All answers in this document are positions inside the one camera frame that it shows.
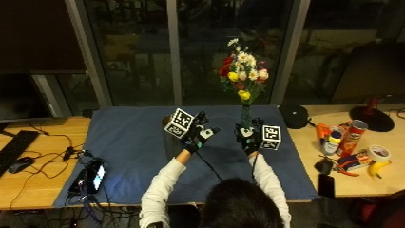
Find white bottle blue cap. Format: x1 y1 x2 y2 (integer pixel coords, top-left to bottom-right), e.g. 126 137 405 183
319 130 342 157

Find white tape roll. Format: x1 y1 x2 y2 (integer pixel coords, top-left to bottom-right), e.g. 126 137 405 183
366 144 393 163

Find white marker cube on glove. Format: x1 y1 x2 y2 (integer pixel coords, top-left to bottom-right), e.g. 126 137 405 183
259 124 282 151
163 107 195 140

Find red chair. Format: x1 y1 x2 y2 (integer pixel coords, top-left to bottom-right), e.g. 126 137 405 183
349 189 405 228

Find black round pouch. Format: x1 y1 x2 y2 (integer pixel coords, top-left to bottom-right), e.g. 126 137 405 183
277 104 313 130

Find black computer mouse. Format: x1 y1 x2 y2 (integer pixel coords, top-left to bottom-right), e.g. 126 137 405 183
8 156 37 175

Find tangle of black desk cables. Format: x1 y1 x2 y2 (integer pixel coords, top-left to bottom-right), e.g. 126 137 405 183
8 122 139 228

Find slim glass vase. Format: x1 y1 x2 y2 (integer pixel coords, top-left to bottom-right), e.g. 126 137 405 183
239 104 253 130

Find red handled pliers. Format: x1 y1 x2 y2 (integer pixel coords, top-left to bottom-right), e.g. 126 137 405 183
334 158 362 178

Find white marker cube on right glove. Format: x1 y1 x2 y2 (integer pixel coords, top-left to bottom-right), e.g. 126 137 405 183
259 124 282 151

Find yellow banana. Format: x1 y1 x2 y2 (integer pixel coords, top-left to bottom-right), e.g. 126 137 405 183
366 160 393 180

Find blue table cloth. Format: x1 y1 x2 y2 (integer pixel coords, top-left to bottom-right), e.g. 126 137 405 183
52 104 318 209

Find person's left hand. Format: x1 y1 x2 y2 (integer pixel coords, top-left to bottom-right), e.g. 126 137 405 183
181 111 221 155

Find mixed colour flower bouquet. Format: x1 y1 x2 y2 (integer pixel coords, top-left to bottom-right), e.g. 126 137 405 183
215 37 270 106

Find red chips can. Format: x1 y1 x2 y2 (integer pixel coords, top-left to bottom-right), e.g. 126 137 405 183
337 119 369 159

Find orange plastic object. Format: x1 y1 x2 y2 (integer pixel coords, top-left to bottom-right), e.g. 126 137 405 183
315 123 333 141

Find person's right hand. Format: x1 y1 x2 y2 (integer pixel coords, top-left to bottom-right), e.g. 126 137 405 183
234 117 266 156

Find black glove cable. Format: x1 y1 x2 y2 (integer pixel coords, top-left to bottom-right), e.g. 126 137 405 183
193 150 223 182

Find black keyboard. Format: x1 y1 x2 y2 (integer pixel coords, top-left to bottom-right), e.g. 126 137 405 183
0 129 41 178

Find black phone with lit screen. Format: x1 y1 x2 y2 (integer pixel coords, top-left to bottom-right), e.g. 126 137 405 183
85 158 106 195

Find black dark phone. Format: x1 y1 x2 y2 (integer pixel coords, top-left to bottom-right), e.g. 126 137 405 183
317 173 337 200

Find white marker cube on left glove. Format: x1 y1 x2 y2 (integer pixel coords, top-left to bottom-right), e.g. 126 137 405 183
163 107 195 140

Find black round base red pole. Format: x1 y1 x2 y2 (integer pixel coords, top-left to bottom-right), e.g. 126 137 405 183
347 94 395 133

